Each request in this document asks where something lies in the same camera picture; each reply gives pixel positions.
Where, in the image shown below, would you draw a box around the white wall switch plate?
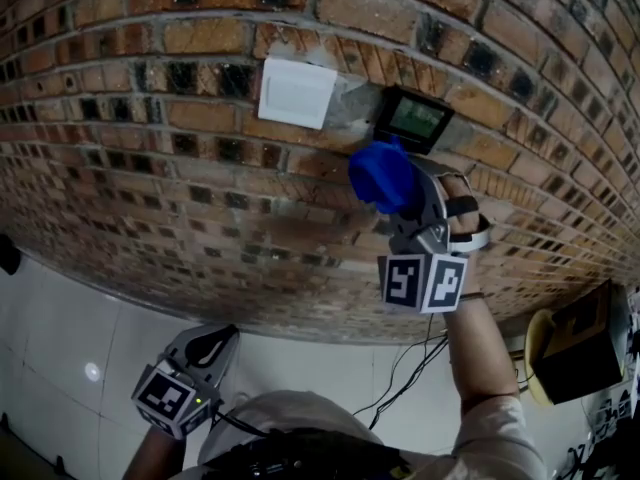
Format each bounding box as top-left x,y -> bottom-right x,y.
257,56 -> 338,131

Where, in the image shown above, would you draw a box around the person's right forearm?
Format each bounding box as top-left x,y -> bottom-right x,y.
441,287 -> 522,415

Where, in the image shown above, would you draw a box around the black wall display panel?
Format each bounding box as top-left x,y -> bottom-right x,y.
372,85 -> 457,157

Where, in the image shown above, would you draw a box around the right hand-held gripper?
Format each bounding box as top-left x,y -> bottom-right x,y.
382,164 -> 492,315

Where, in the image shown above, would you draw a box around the blue cloth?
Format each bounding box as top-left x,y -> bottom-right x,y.
348,135 -> 418,217

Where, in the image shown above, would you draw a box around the black box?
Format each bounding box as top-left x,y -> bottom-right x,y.
530,279 -> 629,405

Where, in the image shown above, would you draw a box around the black and white printed sheets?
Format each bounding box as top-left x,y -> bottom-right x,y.
588,286 -> 640,450

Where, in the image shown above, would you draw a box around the person's left forearm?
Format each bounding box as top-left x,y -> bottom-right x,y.
121,423 -> 187,480

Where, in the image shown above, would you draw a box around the person's right hand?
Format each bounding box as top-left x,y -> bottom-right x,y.
441,173 -> 486,242

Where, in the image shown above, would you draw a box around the black cable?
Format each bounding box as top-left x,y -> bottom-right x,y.
351,311 -> 437,418
368,331 -> 452,431
211,406 -> 272,440

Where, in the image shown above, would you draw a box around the yellow round object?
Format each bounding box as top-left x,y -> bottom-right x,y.
524,308 -> 569,410

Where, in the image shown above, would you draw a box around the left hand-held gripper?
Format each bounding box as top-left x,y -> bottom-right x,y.
130,323 -> 241,440

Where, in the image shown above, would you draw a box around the person's torso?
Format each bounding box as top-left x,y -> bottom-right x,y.
198,390 -> 549,480

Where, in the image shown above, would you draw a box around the black round bin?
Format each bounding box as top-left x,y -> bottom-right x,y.
0,234 -> 22,276

